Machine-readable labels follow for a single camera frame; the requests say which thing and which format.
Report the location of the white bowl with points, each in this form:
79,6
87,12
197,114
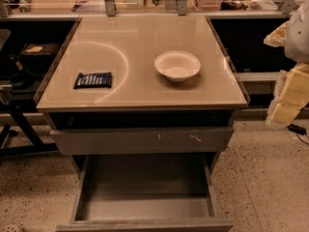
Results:
177,66

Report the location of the grey top drawer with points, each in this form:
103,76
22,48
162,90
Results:
142,140

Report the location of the black power adapter with cable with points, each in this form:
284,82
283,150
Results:
299,131

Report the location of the grey metal post middle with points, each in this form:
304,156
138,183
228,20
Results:
182,0

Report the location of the dark blue snack packet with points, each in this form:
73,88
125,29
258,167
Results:
93,80

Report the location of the grey drawer cabinet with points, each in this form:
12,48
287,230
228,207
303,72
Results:
140,97

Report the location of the grey shelf rail right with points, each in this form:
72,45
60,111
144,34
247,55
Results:
258,83

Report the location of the dark box with label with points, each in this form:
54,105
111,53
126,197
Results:
39,51

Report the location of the foam-padded gripper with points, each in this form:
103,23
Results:
298,38

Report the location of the white perforated floor object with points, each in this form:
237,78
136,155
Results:
10,228

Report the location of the black metal stand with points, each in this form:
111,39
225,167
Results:
36,147

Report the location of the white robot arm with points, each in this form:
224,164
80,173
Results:
291,90

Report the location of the grey metal post right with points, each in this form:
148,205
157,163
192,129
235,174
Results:
286,6

